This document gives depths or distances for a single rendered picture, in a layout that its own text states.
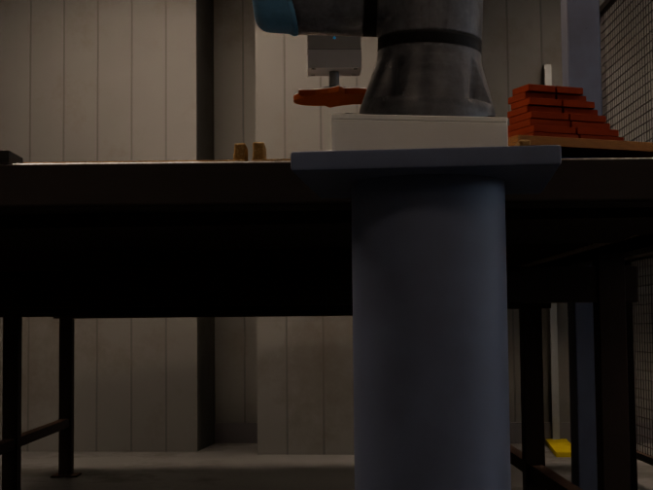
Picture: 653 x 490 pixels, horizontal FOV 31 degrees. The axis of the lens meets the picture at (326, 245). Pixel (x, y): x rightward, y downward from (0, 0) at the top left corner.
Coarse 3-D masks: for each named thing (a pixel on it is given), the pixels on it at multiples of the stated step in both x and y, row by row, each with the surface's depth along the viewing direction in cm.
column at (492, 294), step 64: (320, 192) 140; (384, 192) 125; (448, 192) 123; (512, 192) 142; (384, 256) 125; (448, 256) 123; (384, 320) 124; (448, 320) 123; (384, 384) 124; (448, 384) 122; (384, 448) 124; (448, 448) 122
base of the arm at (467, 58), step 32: (416, 32) 127; (448, 32) 127; (384, 64) 129; (416, 64) 127; (448, 64) 127; (480, 64) 130; (384, 96) 127; (416, 96) 125; (448, 96) 125; (480, 96) 129
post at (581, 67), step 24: (576, 0) 361; (576, 24) 360; (576, 48) 360; (600, 48) 360; (576, 72) 359; (600, 72) 359; (600, 96) 359; (576, 312) 354; (576, 336) 354; (576, 360) 353; (576, 384) 353; (576, 408) 352; (576, 432) 352; (576, 456) 353; (576, 480) 353
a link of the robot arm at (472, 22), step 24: (384, 0) 128; (408, 0) 128; (432, 0) 127; (456, 0) 128; (480, 0) 131; (384, 24) 130; (408, 24) 128; (432, 24) 127; (456, 24) 128; (480, 24) 131
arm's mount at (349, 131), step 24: (336, 120) 124; (360, 120) 124; (384, 120) 124; (408, 120) 123; (432, 120) 123; (456, 120) 123; (480, 120) 123; (504, 120) 122; (336, 144) 124; (360, 144) 124; (384, 144) 124; (408, 144) 123; (432, 144) 123; (456, 144) 123; (480, 144) 122; (504, 144) 122
